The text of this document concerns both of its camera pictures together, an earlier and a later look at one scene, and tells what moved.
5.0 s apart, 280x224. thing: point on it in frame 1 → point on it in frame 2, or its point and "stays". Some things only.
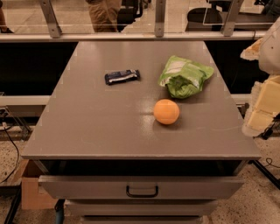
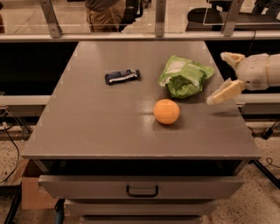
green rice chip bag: x=184 y=78 stays
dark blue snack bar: x=122 y=76 stays
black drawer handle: x=155 y=194 stays
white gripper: x=270 y=50 → x=253 y=72
